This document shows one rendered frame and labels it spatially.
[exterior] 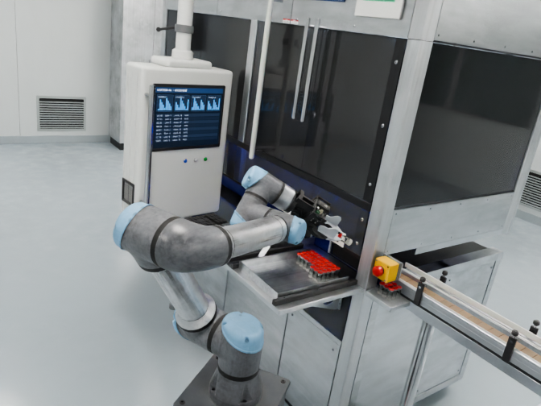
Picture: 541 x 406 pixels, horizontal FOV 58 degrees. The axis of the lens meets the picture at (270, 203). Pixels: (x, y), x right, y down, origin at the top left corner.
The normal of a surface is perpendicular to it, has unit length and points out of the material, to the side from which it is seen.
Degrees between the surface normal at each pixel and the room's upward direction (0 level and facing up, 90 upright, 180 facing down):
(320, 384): 90
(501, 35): 90
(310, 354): 90
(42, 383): 0
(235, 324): 7
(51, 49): 90
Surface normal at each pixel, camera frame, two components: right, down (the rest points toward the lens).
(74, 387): 0.13, -0.93
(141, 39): 0.57, 0.35
